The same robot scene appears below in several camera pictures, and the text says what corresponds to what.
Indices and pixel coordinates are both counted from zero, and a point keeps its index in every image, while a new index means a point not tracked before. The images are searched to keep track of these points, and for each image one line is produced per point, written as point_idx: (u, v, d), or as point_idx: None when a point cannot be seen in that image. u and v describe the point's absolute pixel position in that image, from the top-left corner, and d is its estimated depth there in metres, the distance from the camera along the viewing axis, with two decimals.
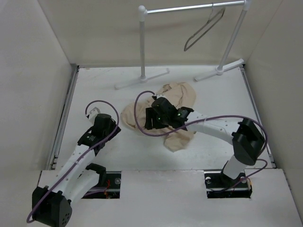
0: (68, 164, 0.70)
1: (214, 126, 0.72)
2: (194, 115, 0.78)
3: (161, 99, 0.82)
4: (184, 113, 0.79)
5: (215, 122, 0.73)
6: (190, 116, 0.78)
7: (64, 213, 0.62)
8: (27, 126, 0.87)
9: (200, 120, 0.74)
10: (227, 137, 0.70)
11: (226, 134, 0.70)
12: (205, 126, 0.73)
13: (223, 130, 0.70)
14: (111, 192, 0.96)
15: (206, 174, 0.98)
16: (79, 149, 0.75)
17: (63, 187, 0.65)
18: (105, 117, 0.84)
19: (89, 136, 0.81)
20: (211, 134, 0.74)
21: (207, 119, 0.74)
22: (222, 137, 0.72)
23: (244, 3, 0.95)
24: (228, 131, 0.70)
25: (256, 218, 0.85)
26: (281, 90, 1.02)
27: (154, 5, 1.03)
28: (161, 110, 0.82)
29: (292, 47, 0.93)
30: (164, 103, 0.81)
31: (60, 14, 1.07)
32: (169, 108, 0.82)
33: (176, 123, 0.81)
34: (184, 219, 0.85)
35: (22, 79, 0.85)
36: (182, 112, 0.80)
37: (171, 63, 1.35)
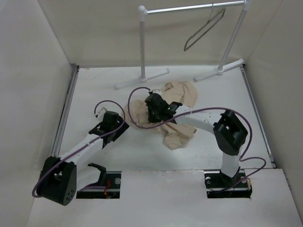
0: (80, 145, 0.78)
1: (198, 117, 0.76)
2: (183, 109, 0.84)
3: (155, 94, 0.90)
4: (173, 107, 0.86)
5: (200, 114, 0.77)
6: (179, 110, 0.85)
7: (71, 186, 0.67)
8: (27, 126, 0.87)
9: (186, 112, 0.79)
10: (210, 127, 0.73)
11: (208, 125, 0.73)
12: (191, 117, 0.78)
13: (205, 121, 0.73)
14: (111, 192, 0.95)
15: (206, 174, 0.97)
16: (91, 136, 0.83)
17: (75, 160, 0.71)
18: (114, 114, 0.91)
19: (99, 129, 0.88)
20: (197, 126, 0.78)
21: (192, 112, 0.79)
22: (207, 128, 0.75)
23: (244, 4, 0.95)
24: (210, 121, 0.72)
25: (256, 218, 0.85)
26: (281, 90, 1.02)
27: (154, 5, 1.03)
28: (153, 105, 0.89)
29: (292, 47, 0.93)
30: (155, 98, 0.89)
31: (60, 14, 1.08)
32: (160, 103, 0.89)
33: (165, 117, 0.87)
34: (184, 219, 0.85)
35: (22, 79, 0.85)
36: (172, 107, 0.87)
37: (171, 63, 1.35)
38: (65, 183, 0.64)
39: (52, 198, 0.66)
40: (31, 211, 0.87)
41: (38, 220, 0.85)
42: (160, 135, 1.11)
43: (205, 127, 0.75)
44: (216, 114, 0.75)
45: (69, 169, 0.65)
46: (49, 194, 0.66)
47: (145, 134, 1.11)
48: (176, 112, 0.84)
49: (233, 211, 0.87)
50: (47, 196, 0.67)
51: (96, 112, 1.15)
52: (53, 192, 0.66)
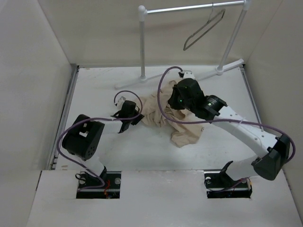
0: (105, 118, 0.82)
1: (248, 132, 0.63)
2: (228, 110, 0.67)
3: (194, 82, 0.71)
4: (215, 103, 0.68)
5: (250, 128, 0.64)
6: (222, 109, 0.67)
7: (93, 144, 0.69)
8: (26, 126, 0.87)
9: (235, 120, 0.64)
10: (259, 149, 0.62)
11: (259, 146, 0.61)
12: (238, 129, 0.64)
13: (257, 140, 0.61)
14: (111, 192, 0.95)
15: (206, 174, 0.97)
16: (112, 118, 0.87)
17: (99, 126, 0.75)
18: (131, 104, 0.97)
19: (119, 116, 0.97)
20: (239, 137, 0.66)
21: (243, 122, 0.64)
22: (251, 145, 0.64)
23: (244, 3, 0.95)
24: (263, 144, 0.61)
25: (256, 218, 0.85)
26: (281, 90, 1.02)
27: (154, 5, 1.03)
28: (188, 93, 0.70)
29: (293, 47, 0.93)
30: (193, 88, 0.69)
31: (60, 14, 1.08)
32: (197, 93, 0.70)
33: (202, 112, 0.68)
34: (183, 219, 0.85)
35: (22, 79, 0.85)
36: (212, 101, 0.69)
37: (171, 63, 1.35)
38: (91, 138, 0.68)
39: (75, 150, 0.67)
40: (31, 211, 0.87)
41: (38, 220, 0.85)
42: (160, 135, 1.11)
43: (249, 144, 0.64)
44: (270, 135, 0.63)
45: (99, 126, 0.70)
46: (73, 145, 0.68)
47: (145, 134, 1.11)
48: (220, 114, 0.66)
49: (233, 211, 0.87)
50: (70, 147, 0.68)
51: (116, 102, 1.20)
52: (75, 144, 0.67)
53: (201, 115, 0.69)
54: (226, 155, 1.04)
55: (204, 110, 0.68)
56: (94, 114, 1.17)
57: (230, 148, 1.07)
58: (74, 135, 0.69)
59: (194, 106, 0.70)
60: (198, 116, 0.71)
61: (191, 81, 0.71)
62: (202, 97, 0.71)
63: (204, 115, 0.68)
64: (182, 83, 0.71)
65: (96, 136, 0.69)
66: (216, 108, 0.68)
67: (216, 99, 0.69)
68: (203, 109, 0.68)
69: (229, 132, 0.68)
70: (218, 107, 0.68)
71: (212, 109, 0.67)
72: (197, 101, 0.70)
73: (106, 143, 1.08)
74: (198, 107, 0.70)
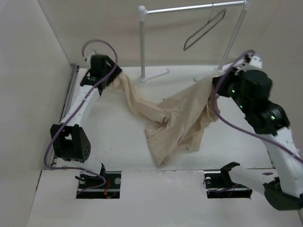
0: (78, 103, 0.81)
1: (293, 169, 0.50)
2: (284, 133, 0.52)
3: (268, 81, 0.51)
4: (279, 118, 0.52)
5: (298, 166, 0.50)
6: (280, 130, 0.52)
7: (84, 143, 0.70)
8: (27, 126, 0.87)
9: (288, 151, 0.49)
10: (290, 188, 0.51)
11: (293, 186, 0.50)
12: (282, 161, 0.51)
13: (296, 182, 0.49)
14: (111, 192, 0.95)
15: (206, 174, 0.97)
16: (84, 89, 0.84)
17: (77, 121, 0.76)
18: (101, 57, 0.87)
19: (90, 78, 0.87)
20: (277, 164, 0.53)
21: (295, 157, 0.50)
22: (284, 178, 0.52)
23: (244, 4, 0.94)
24: (297, 187, 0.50)
25: (256, 218, 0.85)
26: (282, 90, 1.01)
27: (154, 5, 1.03)
28: (255, 91, 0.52)
29: (293, 47, 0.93)
30: (264, 88, 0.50)
31: (60, 14, 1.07)
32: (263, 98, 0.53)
33: (256, 119, 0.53)
34: (184, 219, 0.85)
35: (22, 79, 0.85)
36: (276, 112, 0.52)
37: (171, 63, 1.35)
38: (77, 144, 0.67)
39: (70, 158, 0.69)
40: (31, 211, 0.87)
41: (38, 220, 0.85)
42: None
43: (283, 177, 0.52)
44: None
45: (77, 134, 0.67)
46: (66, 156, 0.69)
47: (145, 134, 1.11)
48: (279, 135, 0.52)
49: (234, 210, 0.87)
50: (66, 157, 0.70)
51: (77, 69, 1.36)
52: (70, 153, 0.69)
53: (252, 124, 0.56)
54: (226, 154, 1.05)
55: (260, 119, 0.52)
56: (94, 114, 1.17)
57: (230, 148, 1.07)
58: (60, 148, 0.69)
59: (251, 108, 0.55)
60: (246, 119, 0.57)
61: (263, 77, 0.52)
62: (266, 102, 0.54)
63: (257, 124, 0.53)
64: (253, 76, 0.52)
65: (79, 138, 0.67)
66: (275, 124, 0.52)
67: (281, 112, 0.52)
68: (259, 117, 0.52)
69: (269, 150, 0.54)
70: (279, 123, 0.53)
71: (271, 124, 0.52)
72: (256, 105, 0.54)
73: (106, 144, 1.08)
74: (254, 111, 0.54)
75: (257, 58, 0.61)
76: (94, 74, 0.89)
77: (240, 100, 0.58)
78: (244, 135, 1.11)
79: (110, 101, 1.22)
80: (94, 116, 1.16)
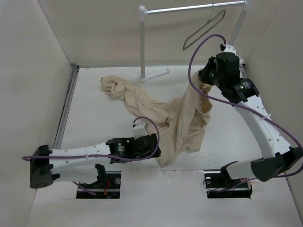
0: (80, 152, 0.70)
1: (265, 130, 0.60)
2: (256, 100, 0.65)
3: (235, 57, 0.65)
4: (248, 88, 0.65)
5: (270, 128, 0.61)
6: (251, 98, 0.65)
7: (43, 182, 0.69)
8: (27, 126, 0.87)
9: (259, 114, 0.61)
10: (267, 151, 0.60)
11: (269, 147, 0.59)
12: (258, 124, 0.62)
13: (270, 142, 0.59)
14: (112, 192, 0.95)
15: (207, 174, 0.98)
16: (101, 148, 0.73)
17: (56, 165, 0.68)
18: (147, 144, 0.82)
19: (119, 146, 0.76)
20: (254, 132, 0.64)
21: (265, 119, 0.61)
22: (262, 144, 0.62)
23: (244, 4, 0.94)
24: (274, 146, 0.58)
25: (256, 218, 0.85)
26: (282, 90, 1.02)
27: (154, 5, 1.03)
28: (225, 68, 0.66)
29: (293, 47, 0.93)
30: (232, 64, 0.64)
31: (60, 14, 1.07)
32: (234, 71, 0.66)
33: (229, 91, 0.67)
34: (184, 219, 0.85)
35: (22, 79, 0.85)
36: (245, 84, 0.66)
37: (171, 63, 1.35)
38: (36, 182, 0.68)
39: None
40: (31, 211, 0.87)
41: (38, 219, 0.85)
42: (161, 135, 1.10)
43: (261, 143, 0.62)
44: (286, 143, 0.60)
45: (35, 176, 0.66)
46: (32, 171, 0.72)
47: None
48: (248, 101, 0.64)
49: (233, 210, 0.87)
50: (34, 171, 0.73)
51: (78, 69, 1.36)
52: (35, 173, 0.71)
53: (228, 97, 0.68)
54: (226, 154, 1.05)
55: (233, 91, 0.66)
56: (94, 114, 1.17)
57: (230, 148, 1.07)
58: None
59: (226, 82, 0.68)
60: (224, 93, 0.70)
61: (231, 55, 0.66)
62: (237, 77, 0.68)
63: (230, 95, 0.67)
64: (222, 55, 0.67)
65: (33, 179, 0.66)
66: (245, 93, 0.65)
67: (250, 84, 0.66)
68: (231, 89, 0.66)
69: (246, 120, 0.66)
70: (249, 93, 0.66)
71: (242, 92, 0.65)
72: (229, 80, 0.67)
73: None
74: (227, 85, 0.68)
75: (231, 47, 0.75)
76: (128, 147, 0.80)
77: (217, 79, 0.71)
78: (245, 135, 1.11)
79: (110, 101, 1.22)
80: (94, 116, 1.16)
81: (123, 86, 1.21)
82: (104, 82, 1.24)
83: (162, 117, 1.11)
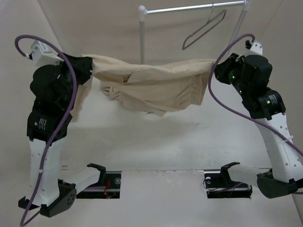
0: (34, 174, 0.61)
1: (284, 154, 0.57)
2: (279, 119, 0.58)
3: (269, 66, 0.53)
4: (274, 104, 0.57)
5: (289, 151, 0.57)
6: (275, 115, 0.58)
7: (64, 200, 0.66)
8: (26, 126, 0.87)
9: (281, 136, 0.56)
10: (280, 173, 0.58)
11: (284, 172, 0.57)
12: (278, 147, 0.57)
13: (286, 167, 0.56)
14: (111, 192, 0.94)
15: (207, 174, 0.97)
16: (37, 149, 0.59)
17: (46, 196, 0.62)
18: (48, 80, 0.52)
19: (38, 123, 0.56)
20: (270, 150, 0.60)
21: (287, 142, 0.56)
22: (275, 165, 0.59)
23: (244, 4, 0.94)
24: (289, 173, 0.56)
25: (256, 218, 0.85)
26: (282, 90, 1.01)
27: (154, 5, 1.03)
28: (252, 77, 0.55)
29: (293, 47, 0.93)
30: (263, 74, 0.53)
31: (60, 13, 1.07)
32: (262, 82, 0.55)
33: (252, 103, 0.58)
34: (184, 219, 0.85)
35: (22, 78, 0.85)
36: (271, 98, 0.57)
37: (172, 63, 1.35)
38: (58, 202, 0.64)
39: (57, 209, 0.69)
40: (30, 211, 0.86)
41: (38, 219, 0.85)
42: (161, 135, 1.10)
43: (275, 163, 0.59)
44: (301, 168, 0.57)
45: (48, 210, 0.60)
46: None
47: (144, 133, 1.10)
48: (271, 119, 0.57)
49: (233, 211, 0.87)
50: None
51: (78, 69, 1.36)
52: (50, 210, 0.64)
53: (249, 109, 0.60)
54: (226, 154, 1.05)
55: (256, 103, 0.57)
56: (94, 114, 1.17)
57: (230, 148, 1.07)
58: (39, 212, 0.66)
59: (249, 92, 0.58)
60: (245, 104, 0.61)
61: (263, 63, 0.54)
62: (263, 87, 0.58)
63: (253, 108, 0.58)
64: (253, 61, 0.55)
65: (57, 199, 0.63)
66: (271, 109, 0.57)
67: (277, 98, 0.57)
68: (255, 101, 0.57)
69: (264, 135, 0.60)
70: (274, 109, 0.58)
71: (267, 109, 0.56)
72: (254, 90, 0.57)
73: (106, 144, 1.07)
74: (252, 96, 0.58)
75: (258, 45, 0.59)
76: (45, 112, 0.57)
77: (239, 85, 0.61)
78: (245, 135, 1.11)
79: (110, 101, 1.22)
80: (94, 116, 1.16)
81: None
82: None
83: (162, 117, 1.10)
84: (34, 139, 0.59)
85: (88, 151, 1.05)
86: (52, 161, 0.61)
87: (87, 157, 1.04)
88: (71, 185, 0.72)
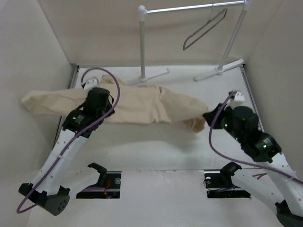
0: (52, 159, 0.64)
1: (293, 190, 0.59)
2: (280, 158, 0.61)
3: (255, 115, 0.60)
4: (270, 146, 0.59)
5: (298, 187, 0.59)
6: (274, 156, 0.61)
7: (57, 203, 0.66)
8: (26, 126, 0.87)
9: (286, 175, 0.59)
10: (298, 211, 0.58)
11: (300, 208, 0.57)
12: (286, 184, 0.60)
13: (300, 203, 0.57)
14: (111, 192, 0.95)
15: (207, 174, 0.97)
16: (64, 137, 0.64)
17: (48, 187, 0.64)
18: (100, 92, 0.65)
19: (76, 117, 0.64)
20: (281, 189, 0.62)
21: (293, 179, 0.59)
22: (290, 203, 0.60)
23: (244, 3, 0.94)
24: None
25: (256, 218, 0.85)
26: (282, 90, 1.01)
27: (154, 5, 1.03)
28: (244, 124, 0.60)
29: (293, 47, 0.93)
30: (251, 121, 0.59)
31: (60, 13, 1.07)
32: (253, 128, 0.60)
33: (251, 149, 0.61)
34: (184, 219, 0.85)
35: (22, 79, 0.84)
36: (267, 141, 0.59)
37: (172, 63, 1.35)
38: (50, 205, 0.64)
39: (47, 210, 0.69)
40: (30, 211, 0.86)
41: (38, 220, 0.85)
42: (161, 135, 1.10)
43: (290, 202, 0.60)
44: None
45: (43, 202, 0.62)
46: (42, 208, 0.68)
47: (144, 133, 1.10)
48: (272, 161, 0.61)
49: (233, 211, 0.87)
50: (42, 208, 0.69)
51: (78, 69, 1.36)
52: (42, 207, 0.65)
53: (250, 152, 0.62)
54: (226, 154, 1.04)
55: (254, 148, 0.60)
56: None
57: (230, 148, 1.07)
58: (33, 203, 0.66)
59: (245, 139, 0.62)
60: (245, 150, 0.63)
61: (250, 111, 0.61)
62: (256, 131, 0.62)
63: (253, 153, 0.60)
64: (241, 112, 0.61)
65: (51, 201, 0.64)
66: (267, 151, 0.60)
67: (271, 140, 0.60)
68: (253, 147, 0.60)
69: (272, 178, 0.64)
70: (272, 151, 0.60)
71: (265, 152, 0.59)
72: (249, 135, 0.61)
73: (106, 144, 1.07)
74: (249, 142, 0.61)
75: (239, 94, 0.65)
76: (84, 113, 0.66)
77: (235, 133, 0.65)
78: None
79: None
80: None
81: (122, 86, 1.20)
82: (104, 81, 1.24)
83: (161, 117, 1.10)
84: (66, 129, 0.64)
85: (88, 151, 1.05)
86: (71, 152, 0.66)
87: (87, 157, 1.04)
88: (66, 189, 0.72)
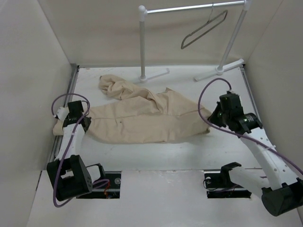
0: (66, 140, 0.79)
1: (270, 160, 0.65)
2: (260, 132, 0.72)
3: (236, 96, 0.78)
4: (252, 121, 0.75)
5: (274, 158, 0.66)
6: (254, 129, 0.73)
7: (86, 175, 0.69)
8: (26, 126, 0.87)
9: (262, 144, 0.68)
10: (274, 181, 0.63)
11: (275, 177, 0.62)
12: (262, 154, 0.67)
13: (275, 172, 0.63)
14: (112, 192, 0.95)
15: (207, 174, 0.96)
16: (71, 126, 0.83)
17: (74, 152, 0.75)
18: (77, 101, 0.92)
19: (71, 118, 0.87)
20: (262, 163, 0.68)
21: (269, 149, 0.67)
22: (269, 176, 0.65)
23: (244, 3, 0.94)
24: (280, 177, 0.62)
25: (256, 219, 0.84)
26: (282, 90, 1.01)
27: (154, 5, 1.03)
28: (227, 105, 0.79)
29: (293, 47, 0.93)
30: (234, 100, 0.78)
31: (60, 13, 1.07)
32: (236, 107, 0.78)
33: (235, 124, 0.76)
34: (184, 218, 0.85)
35: (22, 79, 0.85)
36: (249, 117, 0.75)
37: (171, 63, 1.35)
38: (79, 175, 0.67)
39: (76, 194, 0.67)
40: (31, 212, 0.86)
41: (38, 219, 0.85)
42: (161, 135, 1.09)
43: (268, 174, 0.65)
44: (291, 174, 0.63)
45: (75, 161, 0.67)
46: (70, 194, 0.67)
47: None
48: (251, 132, 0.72)
49: (234, 211, 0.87)
50: (69, 196, 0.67)
51: (78, 69, 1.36)
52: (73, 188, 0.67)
53: (234, 128, 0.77)
54: (226, 154, 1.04)
55: (237, 123, 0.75)
56: None
57: (230, 147, 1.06)
58: (63, 187, 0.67)
59: (230, 117, 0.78)
60: (231, 127, 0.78)
61: (233, 94, 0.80)
62: (241, 113, 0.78)
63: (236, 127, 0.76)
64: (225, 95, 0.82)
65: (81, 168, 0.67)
66: (249, 125, 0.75)
67: (253, 117, 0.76)
68: (236, 122, 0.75)
69: (253, 153, 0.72)
70: (253, 125, 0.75)
71: (245, 125, 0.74)
72: (234, 114, 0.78)
73: (106, 143, 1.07)
74: (233, 119, 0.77)
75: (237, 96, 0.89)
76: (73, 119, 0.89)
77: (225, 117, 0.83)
78: None
79: (110, 100, 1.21)
80: None
81: (121, 85, 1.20)
82: (103, 81, 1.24)
83: (161, 117, 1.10)
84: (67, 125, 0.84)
85: (88, 151, 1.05)
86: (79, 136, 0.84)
87: (87, 157, 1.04)
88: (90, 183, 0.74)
